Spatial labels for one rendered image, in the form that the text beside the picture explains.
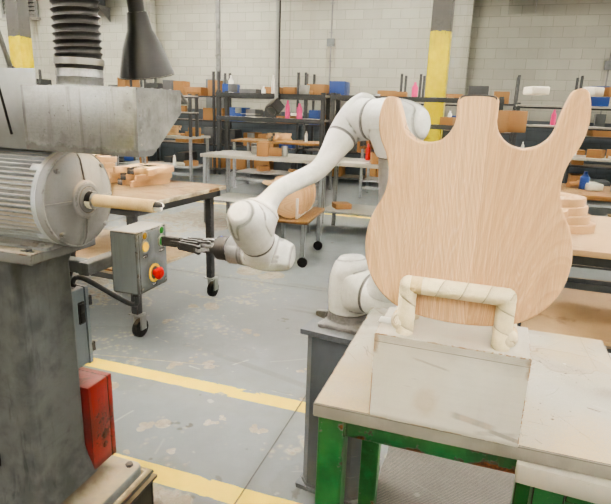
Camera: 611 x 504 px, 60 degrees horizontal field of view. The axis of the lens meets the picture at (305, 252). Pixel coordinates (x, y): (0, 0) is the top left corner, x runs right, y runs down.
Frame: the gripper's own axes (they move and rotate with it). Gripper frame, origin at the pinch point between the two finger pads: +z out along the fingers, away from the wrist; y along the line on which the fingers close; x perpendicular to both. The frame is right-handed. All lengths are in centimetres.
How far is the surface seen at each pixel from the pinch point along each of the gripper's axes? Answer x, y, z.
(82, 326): -27.2, -15.5, 24.3
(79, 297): -17.3, -15.8, 24.3
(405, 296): 11, -52, -81
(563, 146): 38, -49, -103
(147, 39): 57, -27, -12
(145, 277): -9.8, -9.3, 4.0
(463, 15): 233, 1047, -20
